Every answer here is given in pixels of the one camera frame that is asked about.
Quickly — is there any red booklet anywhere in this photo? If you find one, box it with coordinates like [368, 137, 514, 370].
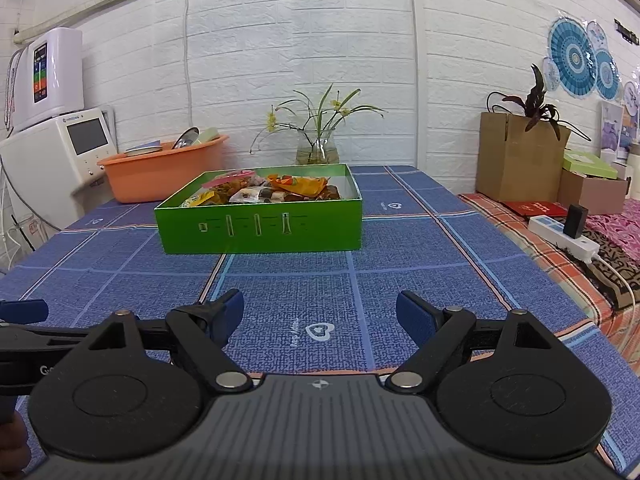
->
[501, 200, 569, 218]

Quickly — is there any large blue paper fan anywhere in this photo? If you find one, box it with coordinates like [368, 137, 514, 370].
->
[548, 16, 598, 98]

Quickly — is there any large cardboard box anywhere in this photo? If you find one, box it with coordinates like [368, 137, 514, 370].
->
[475, 111, 572, 203]

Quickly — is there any white power strip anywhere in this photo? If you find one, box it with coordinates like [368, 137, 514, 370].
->
[528, 214, 600, 263]

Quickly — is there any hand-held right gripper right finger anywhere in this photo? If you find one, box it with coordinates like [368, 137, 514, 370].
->
[386, 291, 573, 394]

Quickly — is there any leopard print cloth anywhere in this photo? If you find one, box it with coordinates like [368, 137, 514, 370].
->
[582, 237, 640, 311]

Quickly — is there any white wall conduit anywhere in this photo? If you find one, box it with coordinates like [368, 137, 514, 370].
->
[12, 0, 221, 43]

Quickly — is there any metal hose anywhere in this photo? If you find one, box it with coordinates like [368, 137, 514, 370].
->
[2, 50, 21, 136]

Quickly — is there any person's left hand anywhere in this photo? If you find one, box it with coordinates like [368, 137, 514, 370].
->
[0, 412, 30, 476]

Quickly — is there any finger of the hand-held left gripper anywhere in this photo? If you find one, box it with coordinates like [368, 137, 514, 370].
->
[0, 299, 49, 325]
[0, 324, 101, 350]

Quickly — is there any white appliance with screen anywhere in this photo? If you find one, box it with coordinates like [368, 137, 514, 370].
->
[0, 107, 118, 233]

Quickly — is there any white water purifier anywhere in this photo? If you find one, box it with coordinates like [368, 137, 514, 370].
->
[5, 27, 85, 133]

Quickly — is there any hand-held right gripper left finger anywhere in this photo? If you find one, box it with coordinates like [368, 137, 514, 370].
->
[67, 289, 254, 394]

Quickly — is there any pink floral blanket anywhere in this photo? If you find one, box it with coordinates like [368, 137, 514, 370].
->
[587, 210, 640, 246]

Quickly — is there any small cardboard box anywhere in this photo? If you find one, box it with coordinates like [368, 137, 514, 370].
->
[557, 167, 630, 216]

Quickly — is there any metal bowl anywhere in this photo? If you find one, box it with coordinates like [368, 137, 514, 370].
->
[171, 127, 200, 150]

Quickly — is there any white wall cable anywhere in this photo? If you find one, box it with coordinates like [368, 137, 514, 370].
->
[182, 0, 196, 128]

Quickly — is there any black wall sign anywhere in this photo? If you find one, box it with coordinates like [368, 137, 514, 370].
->
[614, 19, 640, 45]

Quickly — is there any plaid bed sheet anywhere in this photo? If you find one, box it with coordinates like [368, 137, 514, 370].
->
[457, 192, 640, 356]

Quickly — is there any black charger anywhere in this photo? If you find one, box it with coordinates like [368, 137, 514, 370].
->
[563, 204, 589, 238]

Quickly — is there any orange black-printed snack packet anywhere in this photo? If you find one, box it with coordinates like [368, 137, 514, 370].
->
[266, 174, 328, 200]

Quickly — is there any medium blue paper fan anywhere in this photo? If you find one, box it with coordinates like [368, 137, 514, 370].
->
[594, 49, 621, 101]

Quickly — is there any white power cable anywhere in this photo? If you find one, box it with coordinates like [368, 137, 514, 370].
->
[592, 255, 637, 331]

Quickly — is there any green cardboard box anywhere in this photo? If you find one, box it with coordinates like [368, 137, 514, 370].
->
[154, 162, 363, 255]

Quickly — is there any yellow-flowered plant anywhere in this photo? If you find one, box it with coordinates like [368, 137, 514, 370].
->
[250, 83, 386, 153]

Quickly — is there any glass vase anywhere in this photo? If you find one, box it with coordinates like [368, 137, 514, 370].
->
[296, 129, 337, 165]

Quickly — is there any picture card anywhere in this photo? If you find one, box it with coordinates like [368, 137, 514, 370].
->
[600, 100, 625, 151]

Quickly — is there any orange plastic basin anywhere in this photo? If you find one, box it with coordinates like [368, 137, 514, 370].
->
[97, 133, 230, 204]

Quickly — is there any blue checked tablecloth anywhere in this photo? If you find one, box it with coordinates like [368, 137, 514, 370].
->
[0, 165, 631, 476]

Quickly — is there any clear pink-strip zip bag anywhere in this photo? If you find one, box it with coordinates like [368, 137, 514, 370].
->
[201, 171, 258, 196]

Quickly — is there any purple leafy plant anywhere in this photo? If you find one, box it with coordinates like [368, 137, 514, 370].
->
[486, 64, 591, 141]

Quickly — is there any light green flat box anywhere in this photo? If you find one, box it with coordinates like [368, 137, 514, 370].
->
[562, 150, 618, 179]

